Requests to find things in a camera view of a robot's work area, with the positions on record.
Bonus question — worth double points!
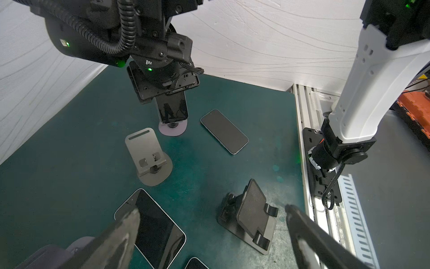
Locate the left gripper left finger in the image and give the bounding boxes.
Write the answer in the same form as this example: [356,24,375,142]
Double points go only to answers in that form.
[60,207,140,269]

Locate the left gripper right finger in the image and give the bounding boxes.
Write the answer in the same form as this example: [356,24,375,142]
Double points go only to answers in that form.
[285,205,368,269]

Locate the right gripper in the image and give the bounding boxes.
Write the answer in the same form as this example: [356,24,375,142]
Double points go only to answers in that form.
[127,61,200,104]

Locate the purple round stand centre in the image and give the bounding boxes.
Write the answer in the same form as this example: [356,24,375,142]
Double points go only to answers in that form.
[16,236,95,269]

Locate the grey round stand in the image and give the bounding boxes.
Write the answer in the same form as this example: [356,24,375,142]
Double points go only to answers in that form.
[125,128,173,187]

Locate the black folding stand right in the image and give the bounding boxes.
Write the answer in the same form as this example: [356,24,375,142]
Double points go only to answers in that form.
[217,179,279,255]

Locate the purple round stand right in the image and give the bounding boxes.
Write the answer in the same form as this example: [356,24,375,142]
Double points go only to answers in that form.
[159,119,188,137]

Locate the silver phone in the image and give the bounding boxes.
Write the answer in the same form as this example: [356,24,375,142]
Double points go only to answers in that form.
[114,188,187,269]

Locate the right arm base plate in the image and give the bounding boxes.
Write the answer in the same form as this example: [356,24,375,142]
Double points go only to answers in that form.
[302,121,346,198]

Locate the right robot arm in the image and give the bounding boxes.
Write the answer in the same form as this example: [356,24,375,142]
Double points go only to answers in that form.
[1,1,365,160]

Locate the purple round stand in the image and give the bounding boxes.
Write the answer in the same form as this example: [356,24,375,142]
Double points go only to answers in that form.
[16,236,95,269]
[159,119,188,137]

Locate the dark phone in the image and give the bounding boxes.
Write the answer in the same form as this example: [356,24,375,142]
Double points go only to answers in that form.
[155,91,189,124]

